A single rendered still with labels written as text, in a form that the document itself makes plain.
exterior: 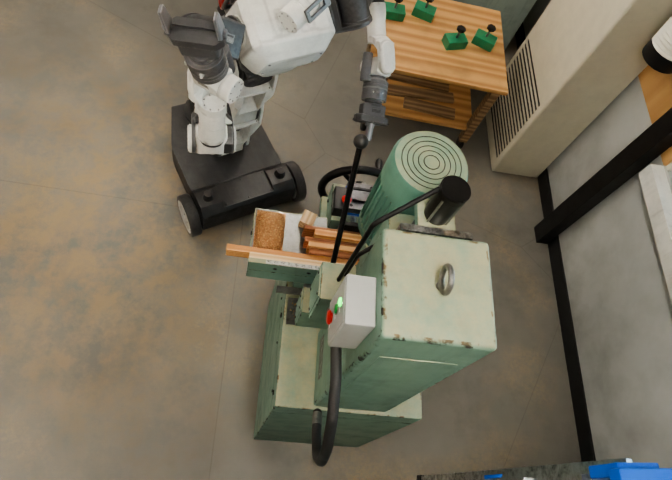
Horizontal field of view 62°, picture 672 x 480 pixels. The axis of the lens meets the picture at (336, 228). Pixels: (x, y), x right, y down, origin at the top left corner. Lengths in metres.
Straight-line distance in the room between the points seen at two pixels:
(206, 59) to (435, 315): 0.71
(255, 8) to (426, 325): 0.98
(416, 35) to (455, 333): 2.12
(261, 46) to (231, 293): 1.33
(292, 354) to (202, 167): 1.25
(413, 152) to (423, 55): 1.69
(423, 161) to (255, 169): 1.58
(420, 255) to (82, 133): 2.25
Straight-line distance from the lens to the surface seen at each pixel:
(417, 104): 3.12
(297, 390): 1.69
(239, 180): 2.64
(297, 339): 1.72
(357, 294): 1.06
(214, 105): 1.45
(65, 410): 2.53
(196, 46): 1.23
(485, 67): 2.98
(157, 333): 2.55
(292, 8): 1.52
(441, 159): 1.23
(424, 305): 1.04
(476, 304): 1.09
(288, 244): 1.71
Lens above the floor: 2.44
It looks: 61 degrees down
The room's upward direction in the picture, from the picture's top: 25 degrees clockwise
